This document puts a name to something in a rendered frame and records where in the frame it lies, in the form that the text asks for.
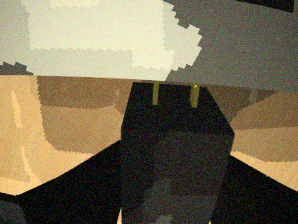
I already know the black two-prong charger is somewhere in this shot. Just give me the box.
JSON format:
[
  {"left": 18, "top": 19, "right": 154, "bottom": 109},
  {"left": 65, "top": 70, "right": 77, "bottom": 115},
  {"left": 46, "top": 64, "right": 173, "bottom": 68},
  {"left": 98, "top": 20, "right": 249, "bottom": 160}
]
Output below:
[{"left": 120, "top": 80, "right": 235, "bottom": 224}]

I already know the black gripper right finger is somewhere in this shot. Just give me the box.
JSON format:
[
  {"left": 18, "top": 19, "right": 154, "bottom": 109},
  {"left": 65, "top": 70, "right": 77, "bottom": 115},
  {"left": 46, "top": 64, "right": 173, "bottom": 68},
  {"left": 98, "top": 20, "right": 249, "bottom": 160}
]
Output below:
[{"left": 210, "top": 155, "right": 298, "bottom": 224}]

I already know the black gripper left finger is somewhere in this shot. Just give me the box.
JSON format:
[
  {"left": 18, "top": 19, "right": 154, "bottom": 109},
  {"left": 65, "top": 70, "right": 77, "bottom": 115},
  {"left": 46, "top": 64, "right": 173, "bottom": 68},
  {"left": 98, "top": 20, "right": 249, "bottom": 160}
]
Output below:
[{"left": 0, "top": 140, "right": 121, "bottom": 224}]

